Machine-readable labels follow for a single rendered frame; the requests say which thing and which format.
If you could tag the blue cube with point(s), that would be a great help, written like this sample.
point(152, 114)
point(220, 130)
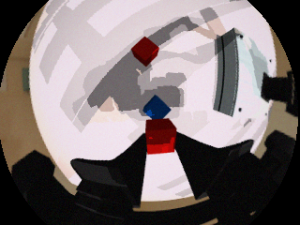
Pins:
point(156, 109)

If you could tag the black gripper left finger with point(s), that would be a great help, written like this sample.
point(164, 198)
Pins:
point(125, 171)

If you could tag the red cube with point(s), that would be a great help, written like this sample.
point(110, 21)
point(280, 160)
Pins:
point(160, 136)
point(145, 51)

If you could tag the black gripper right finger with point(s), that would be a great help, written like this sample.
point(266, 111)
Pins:
point(204, 163)

